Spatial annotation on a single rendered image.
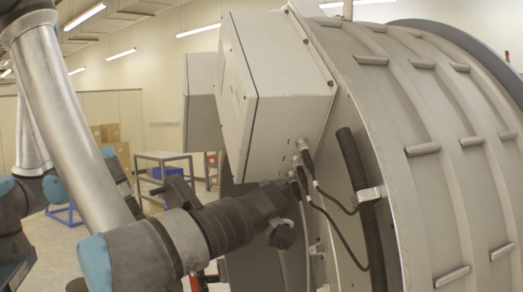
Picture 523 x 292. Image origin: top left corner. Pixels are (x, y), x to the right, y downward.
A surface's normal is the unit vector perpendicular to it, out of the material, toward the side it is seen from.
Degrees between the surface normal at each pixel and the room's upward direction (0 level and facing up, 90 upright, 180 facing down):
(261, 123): 132
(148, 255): 69
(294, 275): 63
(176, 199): 98
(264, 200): 51
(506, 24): 90
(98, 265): 56
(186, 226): 44
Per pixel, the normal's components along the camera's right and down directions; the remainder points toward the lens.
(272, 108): 0.22, 0.71
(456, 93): -0.77, -0.29
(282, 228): 0.33, -0.70
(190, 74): 0.18, -0.53
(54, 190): -0.07, 0.15
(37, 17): 0.82, 0.44
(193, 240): 0.54, -0.35
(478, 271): 0.22, -0.32
